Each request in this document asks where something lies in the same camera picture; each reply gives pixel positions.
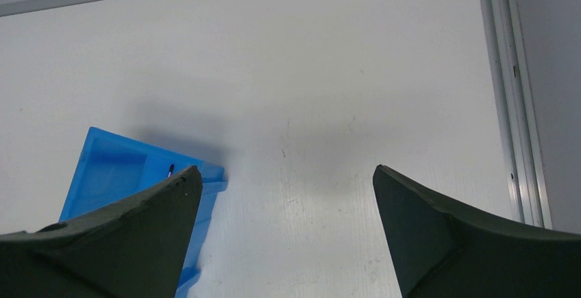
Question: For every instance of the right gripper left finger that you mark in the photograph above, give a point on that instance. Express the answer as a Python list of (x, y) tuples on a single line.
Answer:
[(134, 247)]

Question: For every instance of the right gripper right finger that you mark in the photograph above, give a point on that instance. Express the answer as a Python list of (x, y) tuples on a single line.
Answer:
[(442, 247)]

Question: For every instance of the right aluminium frame post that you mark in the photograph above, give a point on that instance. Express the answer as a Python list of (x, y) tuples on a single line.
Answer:
[(515, 111)]

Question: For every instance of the blue plastic storage bin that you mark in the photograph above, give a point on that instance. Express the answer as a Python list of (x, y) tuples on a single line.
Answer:
[(112, 167)]

